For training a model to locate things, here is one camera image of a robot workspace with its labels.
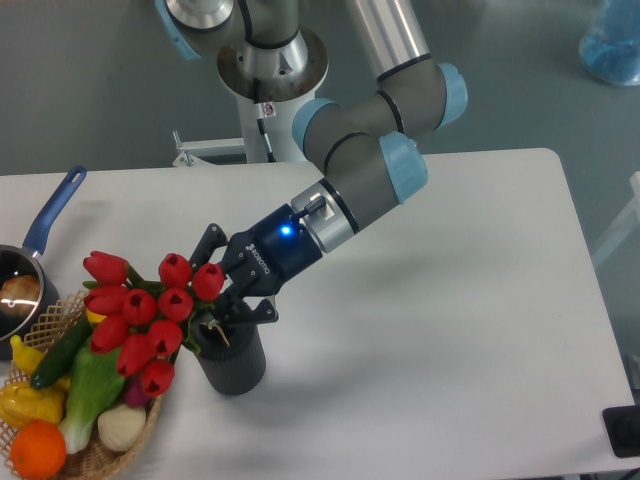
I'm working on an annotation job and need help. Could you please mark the purple red radish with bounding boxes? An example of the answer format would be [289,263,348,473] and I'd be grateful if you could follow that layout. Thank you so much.
[122,376,148,408]

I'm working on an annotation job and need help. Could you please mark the black device at edge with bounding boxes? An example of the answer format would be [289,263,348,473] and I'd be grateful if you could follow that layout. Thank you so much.
[602,405,639,458]

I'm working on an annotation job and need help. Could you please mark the white garlic bulb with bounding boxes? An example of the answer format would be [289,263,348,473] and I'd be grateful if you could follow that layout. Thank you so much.
[97,404,147,452]

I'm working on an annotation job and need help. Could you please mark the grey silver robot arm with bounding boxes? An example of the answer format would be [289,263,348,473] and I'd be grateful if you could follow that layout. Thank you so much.
[156,1,468,327]

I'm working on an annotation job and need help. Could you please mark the red tulip bouquet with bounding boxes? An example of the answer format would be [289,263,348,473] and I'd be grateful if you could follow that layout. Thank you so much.
[83,251,225,398]

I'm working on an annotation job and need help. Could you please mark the blue plastic bag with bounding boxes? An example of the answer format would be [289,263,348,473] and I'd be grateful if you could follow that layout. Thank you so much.
[578,1,639,86]

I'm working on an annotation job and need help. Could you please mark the yellow bell pepper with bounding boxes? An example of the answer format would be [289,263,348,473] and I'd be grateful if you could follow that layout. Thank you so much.
[1,381,66,430]

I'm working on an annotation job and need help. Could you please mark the brown bread in pan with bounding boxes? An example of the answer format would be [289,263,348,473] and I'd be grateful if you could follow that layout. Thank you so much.
[1,275,40,319]

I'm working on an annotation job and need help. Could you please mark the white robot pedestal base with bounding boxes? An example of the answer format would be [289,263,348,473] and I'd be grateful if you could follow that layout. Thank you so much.
[172,92,315,167]

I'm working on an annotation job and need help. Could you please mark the yellow banana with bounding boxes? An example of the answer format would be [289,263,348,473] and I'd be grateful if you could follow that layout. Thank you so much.
[10,335,45,376]

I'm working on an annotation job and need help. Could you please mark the orange fruit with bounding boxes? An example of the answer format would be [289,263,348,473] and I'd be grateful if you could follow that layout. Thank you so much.
[10,421,67,479]

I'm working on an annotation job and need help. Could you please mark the white frame at right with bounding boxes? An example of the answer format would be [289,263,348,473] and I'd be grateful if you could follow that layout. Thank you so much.
[591,171,639,269]

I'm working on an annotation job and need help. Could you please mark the green bok choy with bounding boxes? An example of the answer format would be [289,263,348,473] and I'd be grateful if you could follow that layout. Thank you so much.
[59,343,124,455]

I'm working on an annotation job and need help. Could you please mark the blue handled saucepan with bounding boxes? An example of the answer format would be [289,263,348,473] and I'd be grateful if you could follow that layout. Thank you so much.
[1,166,87,361]

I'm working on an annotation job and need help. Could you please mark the dark grey ribbed vase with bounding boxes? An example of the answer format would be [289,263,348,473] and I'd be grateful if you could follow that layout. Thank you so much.
[190,319,266,396]

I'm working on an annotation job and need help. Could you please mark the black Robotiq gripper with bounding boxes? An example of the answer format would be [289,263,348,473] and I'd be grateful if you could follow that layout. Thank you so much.
[189,204,322,327]

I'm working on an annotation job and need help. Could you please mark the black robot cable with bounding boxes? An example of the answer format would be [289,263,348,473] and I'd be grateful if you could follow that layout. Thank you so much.
[235,0,278,163]

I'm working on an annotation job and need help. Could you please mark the dark green cucumber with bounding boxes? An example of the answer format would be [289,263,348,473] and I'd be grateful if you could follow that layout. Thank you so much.
[30,316,93,390]

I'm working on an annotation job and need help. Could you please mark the yellow squash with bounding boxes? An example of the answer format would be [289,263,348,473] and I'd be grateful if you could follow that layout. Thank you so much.
[86,309,107,325]

